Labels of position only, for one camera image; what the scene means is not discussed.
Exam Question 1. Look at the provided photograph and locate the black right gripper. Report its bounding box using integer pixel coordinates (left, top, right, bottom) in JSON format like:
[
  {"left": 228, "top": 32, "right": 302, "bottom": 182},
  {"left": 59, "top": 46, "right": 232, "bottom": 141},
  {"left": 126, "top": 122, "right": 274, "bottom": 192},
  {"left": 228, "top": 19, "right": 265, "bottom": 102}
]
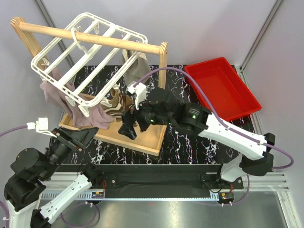
[{"left": 118, "top": 93, "right": 173, "bottom": 140}]

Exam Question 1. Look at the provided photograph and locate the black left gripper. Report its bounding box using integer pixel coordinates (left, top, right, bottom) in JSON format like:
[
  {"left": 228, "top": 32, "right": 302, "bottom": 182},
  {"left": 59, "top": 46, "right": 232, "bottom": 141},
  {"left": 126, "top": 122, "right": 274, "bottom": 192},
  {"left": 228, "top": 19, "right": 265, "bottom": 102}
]
[{"left": 41, "top": 125, "right": 100, "bottom": 179}]

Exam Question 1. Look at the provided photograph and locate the brown striped sock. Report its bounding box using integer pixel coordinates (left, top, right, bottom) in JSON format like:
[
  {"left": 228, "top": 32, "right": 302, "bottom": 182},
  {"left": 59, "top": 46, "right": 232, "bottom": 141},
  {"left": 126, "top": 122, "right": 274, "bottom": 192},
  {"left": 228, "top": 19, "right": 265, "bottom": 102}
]
[
  {"left": 101, "top": 101, "right": 125, "bottom": 119},
  {"left": 110, "top": 88, "right": 133, "bottom": 109}
]

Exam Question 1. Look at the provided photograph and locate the wooden clothes rack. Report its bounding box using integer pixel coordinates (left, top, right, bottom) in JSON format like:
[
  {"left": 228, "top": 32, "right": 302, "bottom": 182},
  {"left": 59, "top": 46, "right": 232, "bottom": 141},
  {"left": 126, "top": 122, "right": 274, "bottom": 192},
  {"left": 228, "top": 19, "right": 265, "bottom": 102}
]
[{"left": 10, "top": 17, "right": 167, "bottom": 156}]

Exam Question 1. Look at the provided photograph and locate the white plastic clip hanger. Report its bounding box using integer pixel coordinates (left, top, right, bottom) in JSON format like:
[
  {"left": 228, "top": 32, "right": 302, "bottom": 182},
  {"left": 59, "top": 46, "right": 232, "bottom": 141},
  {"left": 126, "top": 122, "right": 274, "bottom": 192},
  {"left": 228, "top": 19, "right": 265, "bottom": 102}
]
[{"left": 20, "top": 12, "right": 158, "bottom": 116}]

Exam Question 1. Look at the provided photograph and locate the grey cream sock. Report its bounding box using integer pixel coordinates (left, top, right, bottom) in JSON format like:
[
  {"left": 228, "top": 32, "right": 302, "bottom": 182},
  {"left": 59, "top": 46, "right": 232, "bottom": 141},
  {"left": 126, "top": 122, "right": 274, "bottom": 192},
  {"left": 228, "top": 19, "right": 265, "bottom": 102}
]
[{"left": 124, "top": 53, "right": 151, "bottom": 86}]

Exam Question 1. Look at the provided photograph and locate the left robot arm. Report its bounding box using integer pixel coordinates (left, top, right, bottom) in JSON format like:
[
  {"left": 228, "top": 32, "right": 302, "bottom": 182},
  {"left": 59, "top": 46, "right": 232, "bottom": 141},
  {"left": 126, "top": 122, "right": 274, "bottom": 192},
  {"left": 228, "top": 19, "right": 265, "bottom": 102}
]
[{"left": 4, "top": 127, "right": 103, "bottom": 228}]

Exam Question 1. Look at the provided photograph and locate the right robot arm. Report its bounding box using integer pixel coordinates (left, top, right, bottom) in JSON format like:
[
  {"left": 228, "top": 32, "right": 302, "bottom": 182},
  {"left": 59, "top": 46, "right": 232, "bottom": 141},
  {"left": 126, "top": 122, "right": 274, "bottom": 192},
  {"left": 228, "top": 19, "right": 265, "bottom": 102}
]
[{"left": 118, "top": 84, "right": 275, "bottom": 188}]

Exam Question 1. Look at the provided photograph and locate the mauve hanging cloth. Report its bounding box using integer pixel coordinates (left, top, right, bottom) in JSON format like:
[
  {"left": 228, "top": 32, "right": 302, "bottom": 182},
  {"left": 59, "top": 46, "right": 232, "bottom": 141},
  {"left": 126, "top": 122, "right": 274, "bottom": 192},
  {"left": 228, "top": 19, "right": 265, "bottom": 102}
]
[{"left": 40, "top": 80, "right": 114, "bottom": 130}]

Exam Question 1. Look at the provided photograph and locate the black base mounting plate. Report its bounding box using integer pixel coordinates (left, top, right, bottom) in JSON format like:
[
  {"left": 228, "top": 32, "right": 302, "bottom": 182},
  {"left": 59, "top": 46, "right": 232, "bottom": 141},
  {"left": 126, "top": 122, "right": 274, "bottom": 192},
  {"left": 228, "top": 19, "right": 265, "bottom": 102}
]
[{"left": 45, "top": 163, "right": 252, "bottom": 199}]

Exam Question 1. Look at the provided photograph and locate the red plastic bin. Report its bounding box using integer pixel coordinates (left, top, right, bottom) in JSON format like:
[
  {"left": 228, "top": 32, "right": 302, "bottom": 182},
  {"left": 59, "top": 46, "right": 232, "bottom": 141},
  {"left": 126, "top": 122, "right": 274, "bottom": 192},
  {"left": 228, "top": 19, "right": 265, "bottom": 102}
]
[{"left": 185, "top": 57, "right": 262, "bottom": 121}]

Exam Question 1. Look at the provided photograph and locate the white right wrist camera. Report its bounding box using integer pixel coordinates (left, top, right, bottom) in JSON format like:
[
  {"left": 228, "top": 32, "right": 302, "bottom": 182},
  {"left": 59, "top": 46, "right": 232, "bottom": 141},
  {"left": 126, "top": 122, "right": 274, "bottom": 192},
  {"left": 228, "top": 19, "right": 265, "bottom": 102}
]
[{"left": 126, "top": 82, "right": 147, "bottom": 110}]

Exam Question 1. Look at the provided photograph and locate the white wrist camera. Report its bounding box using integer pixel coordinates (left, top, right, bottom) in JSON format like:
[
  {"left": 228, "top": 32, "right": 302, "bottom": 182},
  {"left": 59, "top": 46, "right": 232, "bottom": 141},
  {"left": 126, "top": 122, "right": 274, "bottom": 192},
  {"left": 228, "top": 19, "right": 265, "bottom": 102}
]
[
  {"left": 27, "top": 117, "right": 57, "bottom": 138},
  {"left": 126, "top": 82, "right": 147, "bottom": 110}
]

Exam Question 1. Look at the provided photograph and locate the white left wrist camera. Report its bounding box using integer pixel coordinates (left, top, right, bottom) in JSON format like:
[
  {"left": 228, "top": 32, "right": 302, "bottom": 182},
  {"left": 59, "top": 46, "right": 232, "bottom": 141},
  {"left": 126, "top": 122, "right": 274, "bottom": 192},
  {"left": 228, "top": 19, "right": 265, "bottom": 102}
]
[{"left": 27, "top": 117, "right": 57, "bottom": 138}]

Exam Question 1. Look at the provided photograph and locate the white slotted cable duct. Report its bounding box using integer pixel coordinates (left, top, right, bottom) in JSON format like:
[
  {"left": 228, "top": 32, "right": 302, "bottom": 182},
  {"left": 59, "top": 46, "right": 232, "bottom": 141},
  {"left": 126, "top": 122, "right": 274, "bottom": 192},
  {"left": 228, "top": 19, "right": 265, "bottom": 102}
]
[{"left": 40, "top": 191, "right": 223, "bottom": 202}]

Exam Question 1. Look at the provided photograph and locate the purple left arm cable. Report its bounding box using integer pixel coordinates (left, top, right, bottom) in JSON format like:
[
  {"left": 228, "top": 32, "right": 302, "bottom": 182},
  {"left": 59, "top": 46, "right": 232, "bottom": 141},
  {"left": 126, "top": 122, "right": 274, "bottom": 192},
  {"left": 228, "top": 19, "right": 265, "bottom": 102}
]
[{"left": 0, "top": 125, "right": 29, "bottom": 138}]

